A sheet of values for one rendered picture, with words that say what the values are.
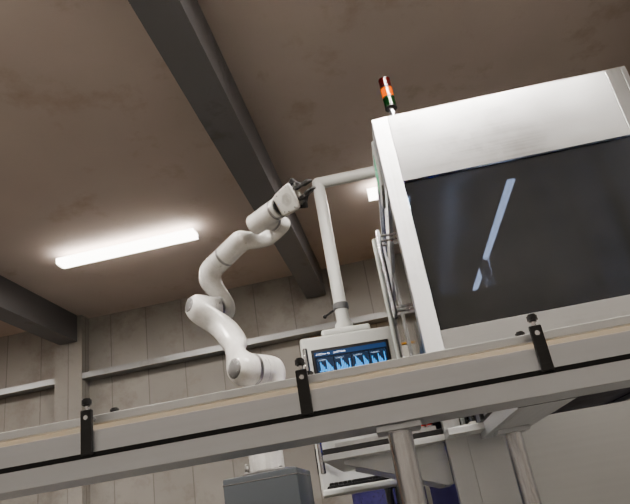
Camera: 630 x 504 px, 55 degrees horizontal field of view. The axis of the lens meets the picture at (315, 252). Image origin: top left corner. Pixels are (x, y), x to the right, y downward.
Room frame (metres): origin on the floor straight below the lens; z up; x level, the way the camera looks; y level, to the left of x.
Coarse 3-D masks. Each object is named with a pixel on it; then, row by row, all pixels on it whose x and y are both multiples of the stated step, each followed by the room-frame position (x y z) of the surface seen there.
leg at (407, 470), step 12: (420, 420) 1.24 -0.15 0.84; (384, 432) 1.25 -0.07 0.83; (396, 432) 1.26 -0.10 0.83; (408, 432) 1.27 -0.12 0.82; (396, 444) 1.26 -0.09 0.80; (408, 444) 1.26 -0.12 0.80; (396, 456) 1.27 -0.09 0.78; (408, 456) 1.26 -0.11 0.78; (396, 468) 1.27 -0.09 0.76; (408, 468) 1.26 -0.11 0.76; (396, 480) 1.29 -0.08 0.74; (408, 480) 1.26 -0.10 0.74; (420, 480) 1.27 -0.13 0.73; (408, 492) 1.26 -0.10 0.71; (420, 492) 1.26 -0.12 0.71
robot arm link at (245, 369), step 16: (192, 304) 2.24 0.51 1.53; (208, 304) 2.25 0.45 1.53; (192, 320) 2.28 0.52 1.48; (208, 320) 2.26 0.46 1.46; (224, 320) 2.25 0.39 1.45; (224, 336) 2.23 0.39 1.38; (240, 336) 2.21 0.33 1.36; (240, 352) 2.12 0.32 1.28; (240, 368) 2.10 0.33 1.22; (256, 368) 2.13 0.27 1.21; (240, 384) 2.14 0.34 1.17; (256, 384) 2.18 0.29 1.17
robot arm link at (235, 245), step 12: (288, 228) 2.16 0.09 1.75; (228, 240) 2.18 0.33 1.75; (240, 240) 2.17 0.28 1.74; (252, 240) 2.19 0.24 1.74; (264, 240) 2.20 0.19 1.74; (276, 240) 2.20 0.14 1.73; (216, 252) 2.23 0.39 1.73; (228, 252) 2.20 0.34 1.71; (240, 252) 2.21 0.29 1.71; (228, 264) 2.26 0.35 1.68
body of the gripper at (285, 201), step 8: (288, 184) 1.96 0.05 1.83; (280, 192) 1.99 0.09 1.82; (288, 192) 1.97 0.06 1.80; (296, 192) 1.98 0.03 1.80; (280, 200) 2.01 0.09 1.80; (288, 200) 1.99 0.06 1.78; (296, 200) 1.97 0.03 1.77; (280, 208) 2.02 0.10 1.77; (288, 208) 2.01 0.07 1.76; (296, 208) 1.99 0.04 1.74
